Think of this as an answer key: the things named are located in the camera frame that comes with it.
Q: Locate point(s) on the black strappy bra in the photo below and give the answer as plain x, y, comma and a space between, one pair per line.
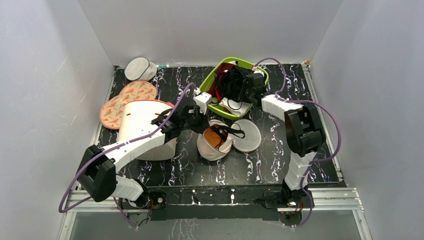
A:
237, 89

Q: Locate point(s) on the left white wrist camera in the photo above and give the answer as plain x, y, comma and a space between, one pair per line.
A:
202, 99

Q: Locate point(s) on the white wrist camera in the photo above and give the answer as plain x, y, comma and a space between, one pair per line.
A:
256, 70
202, 99

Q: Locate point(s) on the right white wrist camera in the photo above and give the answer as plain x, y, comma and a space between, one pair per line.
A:
256, 70

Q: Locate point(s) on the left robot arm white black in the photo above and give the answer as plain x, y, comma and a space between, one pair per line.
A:
99, 167

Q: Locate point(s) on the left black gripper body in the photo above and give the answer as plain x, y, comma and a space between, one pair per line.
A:
196, 123

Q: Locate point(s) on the white grey-trimmed mesh bag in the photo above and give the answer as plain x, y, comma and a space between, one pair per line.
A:
140, 69

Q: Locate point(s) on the black lace bra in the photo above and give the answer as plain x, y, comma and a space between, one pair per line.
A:
244, 72

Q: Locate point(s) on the white folded garment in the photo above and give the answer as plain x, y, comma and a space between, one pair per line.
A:
238, 109

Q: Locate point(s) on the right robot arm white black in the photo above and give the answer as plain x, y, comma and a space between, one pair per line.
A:
304, 136

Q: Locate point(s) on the dark red garment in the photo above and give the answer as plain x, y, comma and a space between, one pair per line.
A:
224, 81

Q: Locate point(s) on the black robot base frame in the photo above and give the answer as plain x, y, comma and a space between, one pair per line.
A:
217, 202

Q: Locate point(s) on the orange bra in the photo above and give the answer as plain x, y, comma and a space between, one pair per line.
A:
216, 136

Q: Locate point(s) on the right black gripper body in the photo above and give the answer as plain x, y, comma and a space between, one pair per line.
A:
234, 86

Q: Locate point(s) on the floral peach bra wash bag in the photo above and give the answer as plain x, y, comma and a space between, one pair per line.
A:
111, 113

